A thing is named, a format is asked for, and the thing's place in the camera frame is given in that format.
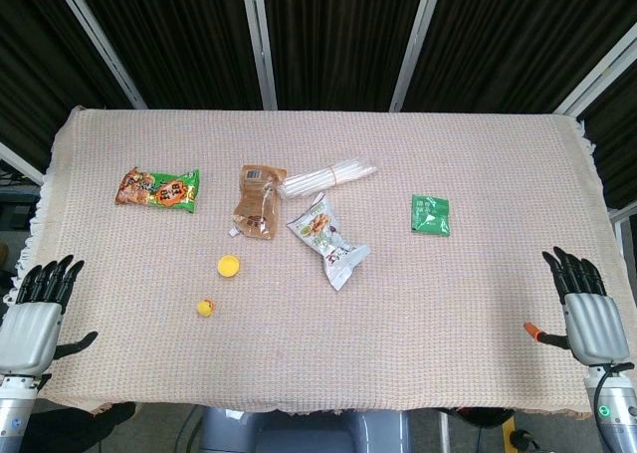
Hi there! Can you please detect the green orange snack bag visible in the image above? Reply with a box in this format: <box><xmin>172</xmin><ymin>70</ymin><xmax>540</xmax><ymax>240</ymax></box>
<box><xmin>114</xmin><ymin>166</ymin><xmax>201</xmax><ymax>214</ymax></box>

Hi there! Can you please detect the green square sachet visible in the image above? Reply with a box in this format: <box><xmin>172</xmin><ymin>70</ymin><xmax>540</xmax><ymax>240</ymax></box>
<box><xmin>410</xmin><ymin>193</ymin><xmax>452</xmax><ymax>237</ymax></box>

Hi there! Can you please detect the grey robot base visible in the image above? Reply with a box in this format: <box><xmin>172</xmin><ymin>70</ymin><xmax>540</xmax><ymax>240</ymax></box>
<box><xmin>198</xmin><ymin>405</ymin><xmax>414</xmax><ymax>453</ymax></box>

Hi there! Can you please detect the yellow plastic bottle cap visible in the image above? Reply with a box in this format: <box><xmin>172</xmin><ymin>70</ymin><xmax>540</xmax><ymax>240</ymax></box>
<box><xmin>217</xmin><ymin>255</ymin><xmax>243</xmax><ymax>279</ymax></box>

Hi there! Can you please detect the white partition frame post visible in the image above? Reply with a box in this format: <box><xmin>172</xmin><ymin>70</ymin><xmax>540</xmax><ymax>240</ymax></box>
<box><xmin>387</xmin><ymin>0</ymin><xmax>448</xmax><ymax>113</ymax></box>
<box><xmin>550</xmin><ymin>22</ymin><xmax>637</xmax><ymax>118</ymax></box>
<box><xmin>238</xmin><ymin>0</ymin><xmax>280</xmax><ymax>112</ymax></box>
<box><xmin>48</xmin><ymin>0</ymin><xmax>148</xmax><ymax>111</ymax></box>

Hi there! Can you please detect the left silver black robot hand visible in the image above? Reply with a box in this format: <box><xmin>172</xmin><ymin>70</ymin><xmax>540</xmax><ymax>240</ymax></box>
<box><xmin>0</xmin><ymin>254</ymin><xmax>100</xmax><ymax>376</ymax></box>

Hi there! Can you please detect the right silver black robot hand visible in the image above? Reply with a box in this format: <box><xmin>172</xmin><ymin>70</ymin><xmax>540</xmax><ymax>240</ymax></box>
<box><xmin>524</xmin><ymin>246</ymin><xmax>631</xmax><ymax>367</ymax></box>

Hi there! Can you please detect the white nut snack bag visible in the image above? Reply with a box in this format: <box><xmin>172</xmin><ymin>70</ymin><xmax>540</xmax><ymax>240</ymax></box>
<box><xmin>286</xmin><ymin>192</ymin><xmax>373</xmax><ymax>292</ymax></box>

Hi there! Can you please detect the bundle of white straws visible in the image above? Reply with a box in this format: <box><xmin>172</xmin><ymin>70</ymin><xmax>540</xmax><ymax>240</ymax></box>
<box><xmin>280</xmin><ymin>156</ymin><xmax>379</xmax><ymax>200</ymax></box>

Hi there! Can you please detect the brown clear drink pouch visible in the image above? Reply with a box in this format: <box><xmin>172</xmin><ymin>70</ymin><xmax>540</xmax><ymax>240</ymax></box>
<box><xmin>227</xmin><ymin>163</ymin><xmax>289</xmax><ymax>242</ymax></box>

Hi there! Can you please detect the pink woven tablecloth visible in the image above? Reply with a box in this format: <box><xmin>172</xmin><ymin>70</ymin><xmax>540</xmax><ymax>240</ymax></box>
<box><xmin>10</xmin><ymin>105</ymin><xmax>637</xmax><ymax>419</ymax></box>

